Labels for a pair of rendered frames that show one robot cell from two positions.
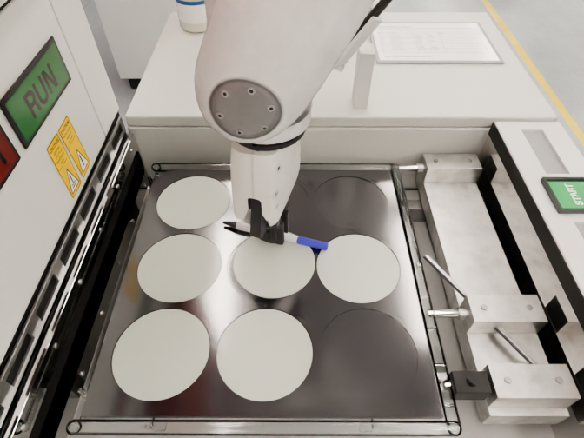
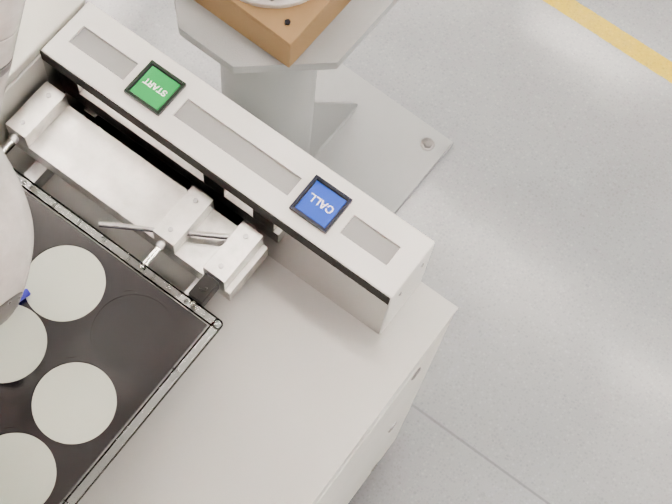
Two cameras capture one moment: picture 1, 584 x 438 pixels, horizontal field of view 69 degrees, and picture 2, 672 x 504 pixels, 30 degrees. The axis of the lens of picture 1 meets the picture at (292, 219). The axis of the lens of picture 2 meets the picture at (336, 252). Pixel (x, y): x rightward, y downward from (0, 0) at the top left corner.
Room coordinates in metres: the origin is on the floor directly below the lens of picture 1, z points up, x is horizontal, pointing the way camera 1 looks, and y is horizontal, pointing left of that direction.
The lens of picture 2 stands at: (-0.22, 0.21, 2.37)
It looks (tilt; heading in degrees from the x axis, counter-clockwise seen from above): 68 degrees down; 297
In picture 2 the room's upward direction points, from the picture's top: 10 degrees clockwise
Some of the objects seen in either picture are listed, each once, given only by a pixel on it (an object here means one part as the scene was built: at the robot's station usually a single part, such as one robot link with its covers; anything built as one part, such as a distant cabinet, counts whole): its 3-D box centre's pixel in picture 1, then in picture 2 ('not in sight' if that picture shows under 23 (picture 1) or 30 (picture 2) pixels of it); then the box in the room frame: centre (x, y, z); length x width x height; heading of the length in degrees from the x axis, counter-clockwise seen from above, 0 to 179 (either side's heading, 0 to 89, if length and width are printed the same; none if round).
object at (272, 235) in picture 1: (267, 231); not in sight; (0.32, 0.03, 0.94); 0.03 x 0.03 x 0.07; 73
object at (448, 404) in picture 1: (417, 268); (103, 240); (0.29, -0.15, 0.90); 0.38 x 0.01 x 0.01; 0
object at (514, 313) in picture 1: (501, 313); (183, 219); (0.23, -0.24, 0.89); 0.08 x 0.03 x 0.03; 90
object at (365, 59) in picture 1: (353, 61); not in sight; (0.54, -0.08, 1.03); 0.06 x 0.04 x 0.13; 90
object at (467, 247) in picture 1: (474, 270); (138, 194); (0.31, -0.24, 0.87); 0.36 x 0.08 x 0.03; 0
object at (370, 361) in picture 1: (268, 267); (5, 350); (0.29, 0.03, 0.90); 0.34 x 0.34 x 0.01; 0
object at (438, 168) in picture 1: (449, 167); (37, 113); (0.48, -0.24, 0.89); 0.08 x 0.03 x 0.03; 90
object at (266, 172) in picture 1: (269, 159); not in sight; (0.34, 0.02, 1.03); 0.10 x 0.07 x 0.11; 163
